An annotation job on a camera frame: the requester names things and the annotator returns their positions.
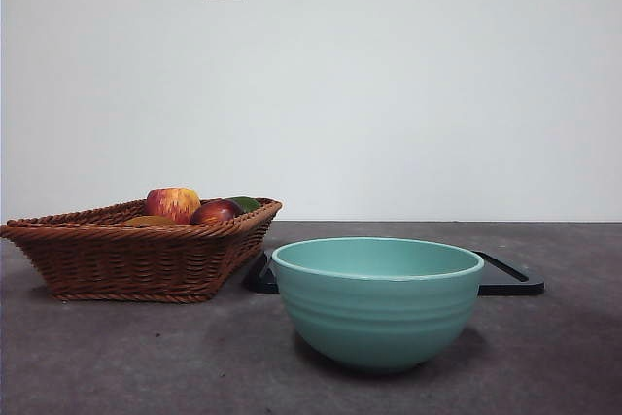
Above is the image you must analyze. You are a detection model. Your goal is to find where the red and yellow apple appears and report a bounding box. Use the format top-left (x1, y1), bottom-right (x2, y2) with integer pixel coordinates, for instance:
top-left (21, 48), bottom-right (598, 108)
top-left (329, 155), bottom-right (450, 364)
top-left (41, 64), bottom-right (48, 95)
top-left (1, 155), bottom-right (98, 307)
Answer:
top-left (144, 186), bottom-right (202, 225)

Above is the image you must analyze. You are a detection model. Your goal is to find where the green fruit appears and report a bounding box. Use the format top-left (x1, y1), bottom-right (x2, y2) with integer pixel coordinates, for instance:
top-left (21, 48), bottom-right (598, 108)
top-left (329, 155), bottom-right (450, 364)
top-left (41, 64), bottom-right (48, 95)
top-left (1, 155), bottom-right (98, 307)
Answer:
top-left (227, 195), bottom-right (262, 214)

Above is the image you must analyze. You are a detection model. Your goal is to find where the teal ceramic bowl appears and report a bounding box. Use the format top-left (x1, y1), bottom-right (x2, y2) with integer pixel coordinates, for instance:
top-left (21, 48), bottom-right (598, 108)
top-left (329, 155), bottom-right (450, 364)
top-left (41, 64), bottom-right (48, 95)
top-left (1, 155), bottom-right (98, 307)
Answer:
top-left (271, 236), bottom-right (486, 376)

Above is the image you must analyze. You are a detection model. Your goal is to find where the dark teal rectangular tray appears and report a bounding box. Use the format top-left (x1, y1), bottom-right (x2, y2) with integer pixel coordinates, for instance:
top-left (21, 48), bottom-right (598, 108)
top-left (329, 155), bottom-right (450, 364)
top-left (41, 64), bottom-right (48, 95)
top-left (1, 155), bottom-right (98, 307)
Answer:
top-left (242, 248), bottom-right (546, 296)

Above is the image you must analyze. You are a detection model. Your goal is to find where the brown wicker basket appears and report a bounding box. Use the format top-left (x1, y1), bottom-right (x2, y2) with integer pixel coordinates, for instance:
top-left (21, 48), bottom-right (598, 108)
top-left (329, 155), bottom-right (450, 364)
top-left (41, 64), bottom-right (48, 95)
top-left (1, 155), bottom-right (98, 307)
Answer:
top-left (0, 196), bottom-right (284, 303)

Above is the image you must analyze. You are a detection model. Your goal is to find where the dark red apple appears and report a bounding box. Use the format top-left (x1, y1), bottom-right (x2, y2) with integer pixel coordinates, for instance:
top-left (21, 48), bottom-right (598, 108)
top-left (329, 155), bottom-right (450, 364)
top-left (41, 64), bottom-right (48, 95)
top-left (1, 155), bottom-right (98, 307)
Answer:
top-left (189, 198), bottom-right (244, 225)

